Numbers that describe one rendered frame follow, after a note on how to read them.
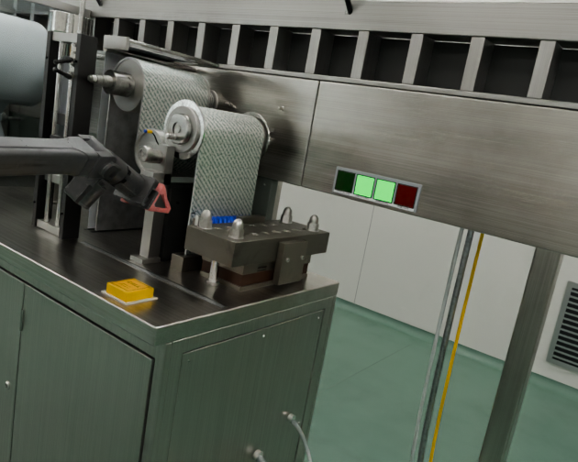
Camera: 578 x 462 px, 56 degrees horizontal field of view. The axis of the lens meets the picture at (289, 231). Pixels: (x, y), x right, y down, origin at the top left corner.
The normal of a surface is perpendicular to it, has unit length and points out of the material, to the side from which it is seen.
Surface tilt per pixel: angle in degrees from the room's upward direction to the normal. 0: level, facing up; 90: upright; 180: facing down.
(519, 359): 90
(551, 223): 90
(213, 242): 90
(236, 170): 90
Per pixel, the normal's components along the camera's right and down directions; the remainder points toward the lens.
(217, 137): 0.78, 0.25
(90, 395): -0.59, 0.06
